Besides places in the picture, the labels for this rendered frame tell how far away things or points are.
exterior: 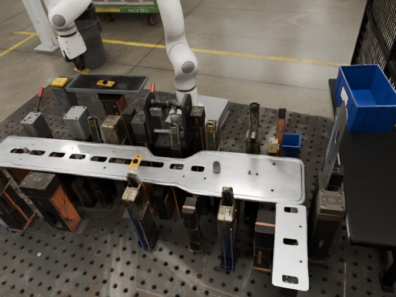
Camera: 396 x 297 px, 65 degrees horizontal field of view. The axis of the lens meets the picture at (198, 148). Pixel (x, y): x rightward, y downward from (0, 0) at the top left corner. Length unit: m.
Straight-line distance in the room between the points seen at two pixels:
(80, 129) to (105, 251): 0.55
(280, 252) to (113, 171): 0.71
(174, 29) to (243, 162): 0.70
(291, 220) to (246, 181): 0.22
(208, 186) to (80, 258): 0.66
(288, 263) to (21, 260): 1.13
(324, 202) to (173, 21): 0.99
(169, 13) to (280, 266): 1.11
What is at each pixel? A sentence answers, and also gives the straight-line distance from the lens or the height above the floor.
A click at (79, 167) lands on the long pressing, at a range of 1.40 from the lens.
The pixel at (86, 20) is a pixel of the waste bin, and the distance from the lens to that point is 4.11.
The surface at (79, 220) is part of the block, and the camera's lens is 1.58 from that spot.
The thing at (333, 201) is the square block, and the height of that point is 1.06.
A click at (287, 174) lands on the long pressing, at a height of 1.00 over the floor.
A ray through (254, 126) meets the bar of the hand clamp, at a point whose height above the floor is 1.11.
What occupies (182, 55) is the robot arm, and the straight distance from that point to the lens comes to 1.55.
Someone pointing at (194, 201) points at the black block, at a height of 0.99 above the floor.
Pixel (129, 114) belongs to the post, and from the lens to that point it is 1.42.
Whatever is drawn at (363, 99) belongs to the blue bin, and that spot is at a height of 1.03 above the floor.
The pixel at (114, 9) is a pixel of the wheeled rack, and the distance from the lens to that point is 5.43.
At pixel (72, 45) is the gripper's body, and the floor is 1.35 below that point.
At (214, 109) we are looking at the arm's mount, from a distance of 1.86.
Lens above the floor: 1.91
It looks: 44 degrees down
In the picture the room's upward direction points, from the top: 8 degrees counter-clockwise
